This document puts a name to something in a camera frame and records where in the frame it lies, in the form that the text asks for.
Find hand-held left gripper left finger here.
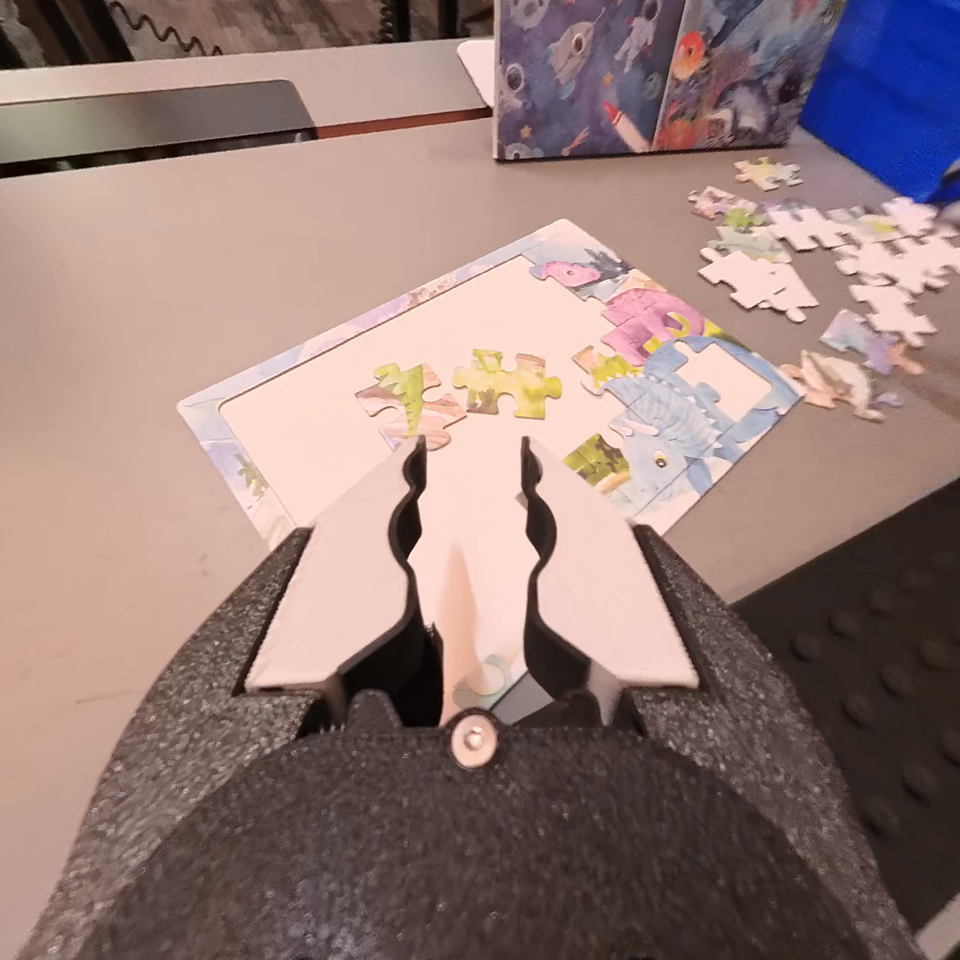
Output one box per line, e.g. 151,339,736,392
246,437,429,726

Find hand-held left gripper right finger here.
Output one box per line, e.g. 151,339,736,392
521,437,700,726

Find green dark-spotted puzzle piece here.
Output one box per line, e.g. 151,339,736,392
562,433,633,496

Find blue dinosaur head puzzle piece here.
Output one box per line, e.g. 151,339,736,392
607,420,725,504

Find landscape jigsaw puzzle board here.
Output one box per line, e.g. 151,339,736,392
177,219,807,725

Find light blue printed puzzle piece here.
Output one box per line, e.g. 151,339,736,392
603,337,777,459

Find green striped puzzle piece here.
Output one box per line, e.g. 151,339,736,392
354,362,468,451

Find green printed puzzle piece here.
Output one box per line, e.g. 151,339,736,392
452,348,564,421

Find joined printed puzzle pieces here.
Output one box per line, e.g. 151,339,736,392
573,287,727,396

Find beige printed puzzle piece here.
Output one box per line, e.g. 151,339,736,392
780,351,906,423

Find pink corner puzzle piece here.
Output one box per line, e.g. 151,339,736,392
531,251,633,303

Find pile of puzzle pieces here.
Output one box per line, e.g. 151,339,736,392
688,156,960,376

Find grey desk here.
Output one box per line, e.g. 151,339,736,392
0,116,960,939

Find dark grey desk panel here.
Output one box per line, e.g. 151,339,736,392
0,78,316,165

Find adjacent white desk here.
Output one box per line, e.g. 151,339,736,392
0,37,496,181

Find printed jigsaw puzzle box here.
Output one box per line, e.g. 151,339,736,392
492,0,849,161

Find blue plastic bin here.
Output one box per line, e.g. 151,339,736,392
798,0,960,204

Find black coiled cable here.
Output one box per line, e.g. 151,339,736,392
108,0,226,57

